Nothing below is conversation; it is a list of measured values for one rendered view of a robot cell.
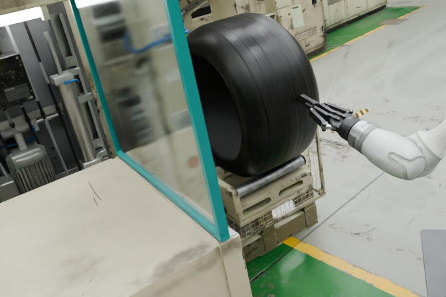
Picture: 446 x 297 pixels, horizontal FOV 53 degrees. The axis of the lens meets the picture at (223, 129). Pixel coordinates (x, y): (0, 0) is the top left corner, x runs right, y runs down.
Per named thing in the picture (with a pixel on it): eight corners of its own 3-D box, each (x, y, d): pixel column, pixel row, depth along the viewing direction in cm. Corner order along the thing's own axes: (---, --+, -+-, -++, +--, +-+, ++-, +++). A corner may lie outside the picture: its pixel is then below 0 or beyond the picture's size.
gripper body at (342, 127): (368, 116, 131) (344, 103, 138) (348, 126, 128) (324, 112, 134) (364, 136, 136) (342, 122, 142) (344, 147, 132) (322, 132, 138)
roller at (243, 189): (226, 193, 166) (232, 203, 165) (228, 187, 163) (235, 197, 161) (297, 158, 182) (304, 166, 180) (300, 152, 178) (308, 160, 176)
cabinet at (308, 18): (289, 69, 613) (276, -26, 565) (258, 66, 656) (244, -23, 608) (328, 50, 664) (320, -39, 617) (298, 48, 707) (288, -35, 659)
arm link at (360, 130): (362, 134, 123) (346, 124, 127) (358, 160, 128) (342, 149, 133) (385, 122, 127) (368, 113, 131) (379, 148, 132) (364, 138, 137)
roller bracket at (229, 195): (236, 216, 160) (231, 192, 156) (185, 179, 192) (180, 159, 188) (243, 212, 161) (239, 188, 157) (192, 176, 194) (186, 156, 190)
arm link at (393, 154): (353, 155, 125) (375, 161, 134) (399, 185, 115) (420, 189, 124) (373, 121, 123) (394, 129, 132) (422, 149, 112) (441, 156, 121)
